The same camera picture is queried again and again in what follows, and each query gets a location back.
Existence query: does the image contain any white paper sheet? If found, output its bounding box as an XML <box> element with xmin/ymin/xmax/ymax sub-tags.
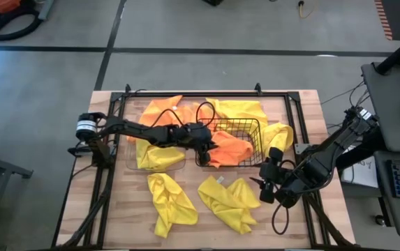
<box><xmin>340</xmin><ymin>148</ymin><xmax>379</xmax><ymax>190</ymax></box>

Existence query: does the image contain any yellow floor cable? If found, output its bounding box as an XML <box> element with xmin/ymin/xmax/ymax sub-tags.
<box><xmin>297</xmin><ymin>0</ymin><xmax>316</xmax><ymax>19</ymax></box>

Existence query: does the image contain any grey metal bracket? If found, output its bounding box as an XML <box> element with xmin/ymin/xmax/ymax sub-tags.
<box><xmin>293</xmin><ymin>142</ymin><xmax>309</xmax><ymax>155</ymax></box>

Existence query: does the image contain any orange microfiber towel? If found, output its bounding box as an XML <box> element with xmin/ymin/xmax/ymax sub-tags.
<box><xmin>208</xmin><ymin>130</ymin><xmax>255</xmax><ymax>169</ymax></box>
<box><xmin>126</xmin><ymin>94</ymin><xmax>186</xmax><ymax>144</ymax></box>
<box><xmin>181</xmin><ymin>102</ymin><xmax>216</xmax><ymax>132</ymax></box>

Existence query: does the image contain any grey desk leg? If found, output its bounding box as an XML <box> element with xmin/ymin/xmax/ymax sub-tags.
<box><xmin>38</xmin><ymin>0</ymin><xmax>56</xmax><ymax>21</ymax></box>

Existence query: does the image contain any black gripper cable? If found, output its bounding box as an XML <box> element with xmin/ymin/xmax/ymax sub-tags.
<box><xmin>149</xmin><ymin>100</ymin><xmax>217</xmax><ymax>130</ymax></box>
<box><xmin>271</xmin><ymin>200</ymin><xmax>290</xmax><ymax>236</ymax></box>

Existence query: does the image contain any black vacuum hose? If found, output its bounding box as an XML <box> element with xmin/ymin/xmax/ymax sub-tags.
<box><xmin>0</xmin><ymin>8</ymin><xmax>43</xmax><ymax>42</ymax></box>

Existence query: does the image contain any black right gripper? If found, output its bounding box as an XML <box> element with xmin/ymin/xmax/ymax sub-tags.
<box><xmin>249</xmin><ymin>146</ymin><xmax>293</xmax><ymax>205</ymax></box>

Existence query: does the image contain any black desk cable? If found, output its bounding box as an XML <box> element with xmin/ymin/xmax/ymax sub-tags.
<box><xmin>320</xmin><ymin>80</ymin><xmax>370</xmax><ymax>130</ymax></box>

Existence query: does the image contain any orange shop vacuum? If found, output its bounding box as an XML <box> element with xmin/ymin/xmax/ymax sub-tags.
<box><xmin>0</xmin><ymin>0</ymin><xmax>45</xmax><ymax>34</ymax></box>

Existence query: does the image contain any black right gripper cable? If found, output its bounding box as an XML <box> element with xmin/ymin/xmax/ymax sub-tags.
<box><xmin>271</xmin><ymin>200</ymin><xmax>290</xmax><ymax>236</ymax></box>

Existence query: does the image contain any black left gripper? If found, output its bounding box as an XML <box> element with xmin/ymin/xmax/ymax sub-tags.
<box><xmin>171</xmin><ymin>122</ymin><xmax>221</xmax><ymax>167</ymax></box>

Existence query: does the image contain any clear plastic basket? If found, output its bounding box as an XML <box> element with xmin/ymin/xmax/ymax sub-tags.
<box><xmin>125</xmin><ymin>134</ymin><xmax>187</xmax><ymax>172</ymax></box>

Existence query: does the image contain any black stand pole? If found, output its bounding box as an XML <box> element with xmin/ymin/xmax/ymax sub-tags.
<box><xmin>375</xmin><ymin>29</ymin><xmax>400</xmax><ymax>76</ymax></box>

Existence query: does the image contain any black wire basket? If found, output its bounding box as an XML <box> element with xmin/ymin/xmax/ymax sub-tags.
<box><xmin>194</xmin><ymin>117</ymin><xmax>265</xmax><ymax>168</ymax></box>

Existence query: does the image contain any yellow microfiber towel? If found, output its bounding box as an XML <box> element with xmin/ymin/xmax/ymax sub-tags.
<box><xmin>135</xmin><ymin>138</ymin><xmax>186</xmax><ymax>172</ymax></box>
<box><xmin>261</xmin><ymin>122</ymin><xmax>295</xmax><ymax>155</ymax></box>
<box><xmin>146</xmin><ymin>172</ymin><xmax>200</xmax><ymax>239</ymax></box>
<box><xmin>205</xmin><ymin>98</ymin><xmax>269</xmax><ymax>132</ymax></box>
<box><xmin>197</xmin><ymin>175</ymin><xmax>262</xmax><ymax>236</ymax></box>

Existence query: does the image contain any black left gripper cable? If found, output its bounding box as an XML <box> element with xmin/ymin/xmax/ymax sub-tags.
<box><xmin>149</xmin><ymin>100</ymin><xmax>217</xmax><ymax>130</ymax></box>

